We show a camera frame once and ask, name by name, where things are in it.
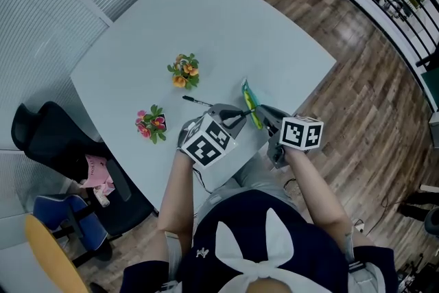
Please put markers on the pink flower pot plant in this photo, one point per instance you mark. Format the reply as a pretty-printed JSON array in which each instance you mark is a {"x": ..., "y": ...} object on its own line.
[{"x": 151, "y": 123}]

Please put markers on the black stool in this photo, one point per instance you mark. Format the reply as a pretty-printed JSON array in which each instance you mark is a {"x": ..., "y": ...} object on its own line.
[{"x": 422, "y": 209}]

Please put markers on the pink paper bag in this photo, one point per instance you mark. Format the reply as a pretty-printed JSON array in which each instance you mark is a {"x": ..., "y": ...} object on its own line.
[{"x": 97, "y": 171}]

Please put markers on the black pen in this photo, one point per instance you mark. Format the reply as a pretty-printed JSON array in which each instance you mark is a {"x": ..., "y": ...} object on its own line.
[
  {"x": 197, "y": 100},
  {"x": 246, "y": 112}
]

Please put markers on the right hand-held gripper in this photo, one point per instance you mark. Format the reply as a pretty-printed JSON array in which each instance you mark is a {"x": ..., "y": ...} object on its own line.
[{"x": 302, "y": 134}]

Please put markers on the person's navy cap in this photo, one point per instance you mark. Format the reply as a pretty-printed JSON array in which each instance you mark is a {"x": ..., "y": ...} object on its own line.
[{"x": 247, "y": 216}]

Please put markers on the black office chair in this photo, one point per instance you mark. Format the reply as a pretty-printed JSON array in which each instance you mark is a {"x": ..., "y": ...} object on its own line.
[{"x": 51, "y": 137}]

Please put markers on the orange flower pot plant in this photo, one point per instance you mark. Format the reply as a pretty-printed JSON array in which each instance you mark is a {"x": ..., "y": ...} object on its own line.
[{"x": 185, "y": 72}]

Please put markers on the white box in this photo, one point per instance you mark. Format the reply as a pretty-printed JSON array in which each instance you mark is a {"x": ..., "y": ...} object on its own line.
[{"x": 435, "y": 130}]

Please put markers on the mint green pencil pouch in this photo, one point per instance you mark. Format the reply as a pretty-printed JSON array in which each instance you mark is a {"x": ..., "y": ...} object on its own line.
[{"x": 248, "y": 97}]

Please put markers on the green panel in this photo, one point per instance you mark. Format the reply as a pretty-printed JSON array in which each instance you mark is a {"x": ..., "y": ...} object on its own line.
[{"x": 431, "y": 89}]

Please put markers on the pale wooden board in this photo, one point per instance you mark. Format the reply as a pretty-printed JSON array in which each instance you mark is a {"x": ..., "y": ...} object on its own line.
[{"x": 430, "y": 187}]

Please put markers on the person's grey trousers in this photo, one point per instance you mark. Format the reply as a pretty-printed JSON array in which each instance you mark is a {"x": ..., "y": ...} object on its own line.
[{"x": 250, "y": 178}]

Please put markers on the yellow round table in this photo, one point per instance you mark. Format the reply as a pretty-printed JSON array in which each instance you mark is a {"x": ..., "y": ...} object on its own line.
[{"x": 51, "y": 257}]

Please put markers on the blue chair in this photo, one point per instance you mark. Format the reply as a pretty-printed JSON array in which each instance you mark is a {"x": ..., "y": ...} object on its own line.
[{"x": 58, "y": 212}]

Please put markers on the white power strip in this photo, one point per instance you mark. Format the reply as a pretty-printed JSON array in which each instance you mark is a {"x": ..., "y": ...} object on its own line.
[{"x": 359, "y": 226}]

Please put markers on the person's left forearm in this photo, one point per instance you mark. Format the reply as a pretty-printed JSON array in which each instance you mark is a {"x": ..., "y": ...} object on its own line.
[{"x": 175, "y": 199}]

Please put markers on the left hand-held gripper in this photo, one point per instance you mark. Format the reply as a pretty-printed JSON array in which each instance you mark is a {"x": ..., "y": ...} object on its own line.
[{"x": 207, "y": 144}]

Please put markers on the person's left hand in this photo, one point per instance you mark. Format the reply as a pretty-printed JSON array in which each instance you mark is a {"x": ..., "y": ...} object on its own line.
[{"x": 181, "y": 140}]

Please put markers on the person's right forearm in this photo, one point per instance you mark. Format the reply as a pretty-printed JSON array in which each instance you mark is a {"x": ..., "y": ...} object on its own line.
[{"x": 315, "y": 195}]

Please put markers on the white bow headband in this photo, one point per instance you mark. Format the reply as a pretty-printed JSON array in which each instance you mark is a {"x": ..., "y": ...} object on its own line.
[{"x": 278, "y": 243}]

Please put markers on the small printed packet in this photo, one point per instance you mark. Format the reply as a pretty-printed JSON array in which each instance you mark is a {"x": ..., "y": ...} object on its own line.
[{"x": 102, "y": 197}]

